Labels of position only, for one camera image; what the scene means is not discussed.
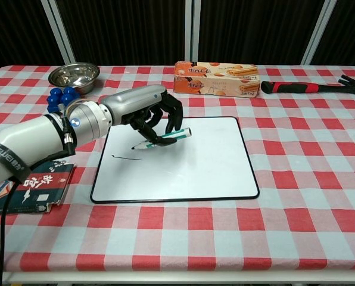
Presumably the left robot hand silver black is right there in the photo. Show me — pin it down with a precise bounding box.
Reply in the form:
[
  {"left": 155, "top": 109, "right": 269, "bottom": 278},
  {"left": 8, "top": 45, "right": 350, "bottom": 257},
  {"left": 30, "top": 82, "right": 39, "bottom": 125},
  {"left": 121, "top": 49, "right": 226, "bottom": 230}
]
[{"left": 99, "top": 85, "right": 184, "bottom": 147}]

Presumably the green white marker pen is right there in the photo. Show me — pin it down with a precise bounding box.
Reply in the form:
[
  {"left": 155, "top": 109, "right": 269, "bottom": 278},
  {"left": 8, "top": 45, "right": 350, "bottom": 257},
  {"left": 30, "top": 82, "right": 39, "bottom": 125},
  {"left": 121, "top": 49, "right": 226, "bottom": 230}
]
[{"left": 130, "top": 126, "right": 192, "bottom": 151}]

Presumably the red white checkered tablecloth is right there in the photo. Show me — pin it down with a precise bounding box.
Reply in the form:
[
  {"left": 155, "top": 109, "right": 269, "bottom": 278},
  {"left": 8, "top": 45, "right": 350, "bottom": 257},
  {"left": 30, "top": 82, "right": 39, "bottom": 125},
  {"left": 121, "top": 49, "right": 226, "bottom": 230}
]
[{"left": 0, "top": 64, "right": 355, "bottom": 273}]

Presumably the stainless steel bowl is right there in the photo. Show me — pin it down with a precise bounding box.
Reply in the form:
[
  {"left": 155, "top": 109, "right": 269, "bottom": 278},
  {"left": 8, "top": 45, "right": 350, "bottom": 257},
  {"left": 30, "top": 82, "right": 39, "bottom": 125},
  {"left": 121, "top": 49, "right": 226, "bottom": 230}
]
[{"left": 48, "top": 62, "right": 101, "bottom": 95}]

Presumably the blue toy building block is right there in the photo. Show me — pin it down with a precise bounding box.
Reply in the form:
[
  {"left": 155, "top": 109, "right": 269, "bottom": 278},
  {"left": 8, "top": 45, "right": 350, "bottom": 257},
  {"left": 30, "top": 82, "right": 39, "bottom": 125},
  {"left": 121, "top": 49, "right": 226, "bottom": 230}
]
[{"left": 46, "top": 86, "right": 79, "bottom": 113}]

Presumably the orange biscuit roll box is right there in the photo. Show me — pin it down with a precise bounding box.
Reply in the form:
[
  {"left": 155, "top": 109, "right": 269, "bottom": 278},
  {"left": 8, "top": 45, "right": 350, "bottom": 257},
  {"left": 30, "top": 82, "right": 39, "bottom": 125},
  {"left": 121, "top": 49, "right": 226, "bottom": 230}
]
[{"left": 173, "top": 60, "right": 261, "bottom": 98}]

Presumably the dark blue printed box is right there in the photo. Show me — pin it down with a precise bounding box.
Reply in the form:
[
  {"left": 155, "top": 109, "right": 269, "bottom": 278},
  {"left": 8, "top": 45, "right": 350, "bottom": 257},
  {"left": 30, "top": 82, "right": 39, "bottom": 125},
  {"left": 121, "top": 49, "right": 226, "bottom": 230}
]
[{"left": 0, "top": 159, "right": 75, "bottom": 216}]

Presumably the red black claw hammer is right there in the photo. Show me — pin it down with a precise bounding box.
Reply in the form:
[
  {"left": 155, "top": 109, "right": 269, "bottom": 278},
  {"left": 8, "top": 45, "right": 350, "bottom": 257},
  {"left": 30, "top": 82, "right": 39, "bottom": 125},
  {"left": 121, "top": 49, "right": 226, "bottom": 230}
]
[{"left": 260, "top": 74, "right": 355, "bottom": 104}]

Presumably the white dry-erase board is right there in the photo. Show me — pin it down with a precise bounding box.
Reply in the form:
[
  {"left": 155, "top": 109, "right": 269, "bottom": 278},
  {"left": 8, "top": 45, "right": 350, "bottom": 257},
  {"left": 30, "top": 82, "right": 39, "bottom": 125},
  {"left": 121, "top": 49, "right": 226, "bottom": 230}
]
[{"left": 90, "top": 116, "right": 260, "bottom": 204}]

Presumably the white partition frame post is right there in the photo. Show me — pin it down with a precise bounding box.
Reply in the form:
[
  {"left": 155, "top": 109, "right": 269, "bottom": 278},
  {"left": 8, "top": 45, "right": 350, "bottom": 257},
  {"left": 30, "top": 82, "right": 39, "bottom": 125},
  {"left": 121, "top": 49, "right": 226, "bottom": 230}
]
[
  {"left": 301, "top": 0, "right": 337, "bottom": 65},
  {"left": 185, "top": 0, "right": 200, "bottom": 65},
  {"left": 48, "top": 0, "right": 74, "bottom": 66}
]

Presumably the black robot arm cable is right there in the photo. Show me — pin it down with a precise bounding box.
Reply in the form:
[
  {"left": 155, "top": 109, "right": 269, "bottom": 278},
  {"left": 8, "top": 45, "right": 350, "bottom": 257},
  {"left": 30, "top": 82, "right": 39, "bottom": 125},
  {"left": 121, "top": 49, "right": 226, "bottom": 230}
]
[{"left": 0, "top": 177, "right": 19, "bottom": 286}]

